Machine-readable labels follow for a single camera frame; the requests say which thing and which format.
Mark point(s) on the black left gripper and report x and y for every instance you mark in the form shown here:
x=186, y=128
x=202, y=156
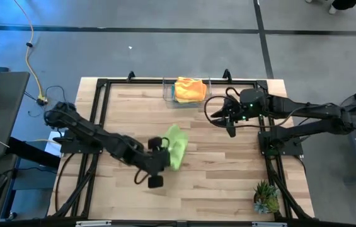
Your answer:
x=155, y=162

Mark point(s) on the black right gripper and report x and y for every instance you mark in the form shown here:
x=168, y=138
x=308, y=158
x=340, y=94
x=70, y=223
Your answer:
x=247, y=104

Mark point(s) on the lime green microfiber towel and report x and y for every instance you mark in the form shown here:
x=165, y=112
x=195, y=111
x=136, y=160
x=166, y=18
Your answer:
x=177, y=148

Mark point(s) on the orange microfiber towel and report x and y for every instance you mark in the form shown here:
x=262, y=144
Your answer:
x=190, y=89

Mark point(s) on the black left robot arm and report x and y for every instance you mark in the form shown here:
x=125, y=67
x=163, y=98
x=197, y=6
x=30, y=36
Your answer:
x=92, y=132

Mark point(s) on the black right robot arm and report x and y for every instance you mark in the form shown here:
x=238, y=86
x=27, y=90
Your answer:
x=316, y=113

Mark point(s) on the clear plastic bin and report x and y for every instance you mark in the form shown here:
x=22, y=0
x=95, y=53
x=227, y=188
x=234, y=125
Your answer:
x=166, y=94

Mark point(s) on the black clamp lever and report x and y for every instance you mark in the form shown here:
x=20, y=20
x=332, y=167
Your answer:
x=303, y=139
x=61, y=139

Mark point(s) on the small potted succulent plant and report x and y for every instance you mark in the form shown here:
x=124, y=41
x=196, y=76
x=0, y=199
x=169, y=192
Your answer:
x=264, y=198

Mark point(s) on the white paper sheet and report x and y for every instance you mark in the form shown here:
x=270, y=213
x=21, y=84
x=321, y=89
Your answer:
x=51, y=150

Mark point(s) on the black angled beam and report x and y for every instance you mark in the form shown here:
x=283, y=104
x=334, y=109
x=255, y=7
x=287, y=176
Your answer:
x=36, y=154

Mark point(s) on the grey desk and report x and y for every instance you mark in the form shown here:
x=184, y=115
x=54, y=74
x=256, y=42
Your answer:
x=4, y=110

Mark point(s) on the person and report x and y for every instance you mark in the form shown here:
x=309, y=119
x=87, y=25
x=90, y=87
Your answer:
x=344, y=3

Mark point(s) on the black aluminium table frame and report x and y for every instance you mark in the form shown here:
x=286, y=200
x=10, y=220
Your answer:
x=240, y=82

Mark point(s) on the silver metal bracket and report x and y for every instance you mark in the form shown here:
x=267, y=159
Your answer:
x=269, y=224
x=92, y=224

